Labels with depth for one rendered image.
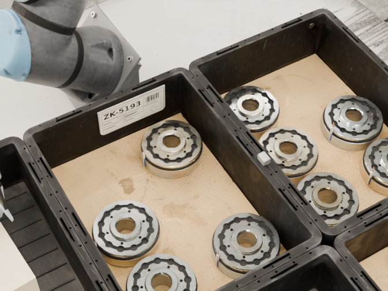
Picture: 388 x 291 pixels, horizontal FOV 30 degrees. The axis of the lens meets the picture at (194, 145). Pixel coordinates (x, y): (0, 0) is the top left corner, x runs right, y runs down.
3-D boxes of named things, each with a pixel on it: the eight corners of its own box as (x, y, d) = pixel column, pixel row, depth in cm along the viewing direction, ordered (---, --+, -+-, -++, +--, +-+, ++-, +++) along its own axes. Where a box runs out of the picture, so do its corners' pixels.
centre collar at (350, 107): (333, 115, 126) (334, 112, 125) (353, 101, 127) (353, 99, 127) (354, 132, 123) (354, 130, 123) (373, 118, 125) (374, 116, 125)
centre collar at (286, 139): (267, 144, 121) (268, 141, 121) (293, 134, 123) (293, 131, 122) (282, 165, 119) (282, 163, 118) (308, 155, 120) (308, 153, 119)
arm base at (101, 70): (60, 83, 148) (21, 75, 140) (89, 15, 144) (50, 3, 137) (103, 117, 139) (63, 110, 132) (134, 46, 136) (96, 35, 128)
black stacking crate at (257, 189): (32, 177, 122) (20, 134, 113) (183, 111, 132) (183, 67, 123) (144, 376, 102) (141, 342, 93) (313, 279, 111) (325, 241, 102)
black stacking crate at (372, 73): (185, 110, 132) (185, 66, 123) (315, 53, 142) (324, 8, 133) (315, 278, 111) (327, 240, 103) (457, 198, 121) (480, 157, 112)
